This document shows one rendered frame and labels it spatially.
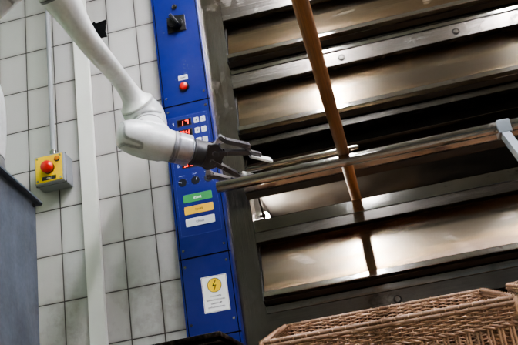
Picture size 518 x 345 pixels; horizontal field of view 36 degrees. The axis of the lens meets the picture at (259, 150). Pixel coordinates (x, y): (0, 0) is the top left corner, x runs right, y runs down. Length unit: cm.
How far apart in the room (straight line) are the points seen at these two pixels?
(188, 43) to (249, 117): 34
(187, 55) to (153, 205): 51
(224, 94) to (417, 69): 61
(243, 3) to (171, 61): 32
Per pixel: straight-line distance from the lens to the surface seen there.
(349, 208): 231
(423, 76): 245
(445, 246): 225
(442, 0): 258
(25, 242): 147
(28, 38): 289
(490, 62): 248
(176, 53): 260
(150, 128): 217
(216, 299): 227
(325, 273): 225
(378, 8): 259
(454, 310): 172
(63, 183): 253
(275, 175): 196
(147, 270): 238
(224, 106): 250
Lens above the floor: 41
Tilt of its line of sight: 24 degrees up
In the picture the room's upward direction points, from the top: 9 degrees counter-clockwise
